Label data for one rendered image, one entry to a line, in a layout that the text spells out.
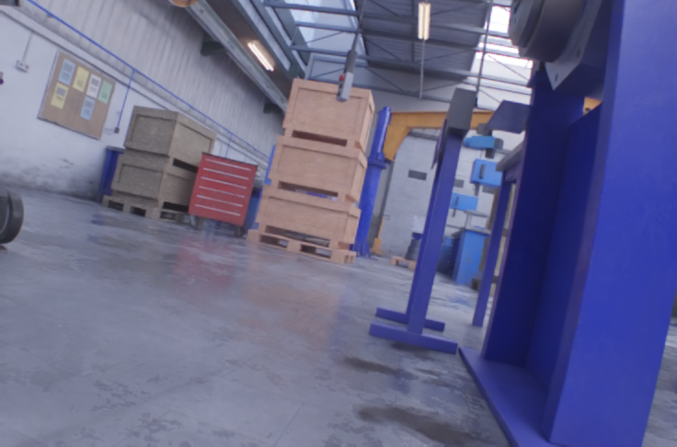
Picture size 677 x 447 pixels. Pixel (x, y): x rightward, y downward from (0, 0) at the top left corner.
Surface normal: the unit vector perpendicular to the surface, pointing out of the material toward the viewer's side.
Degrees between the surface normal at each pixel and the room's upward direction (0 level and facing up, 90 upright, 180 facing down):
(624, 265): 90
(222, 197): 90
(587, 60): 135
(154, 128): 90
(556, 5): 131
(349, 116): 90
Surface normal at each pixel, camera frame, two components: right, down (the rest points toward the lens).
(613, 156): -0.15, -0.10
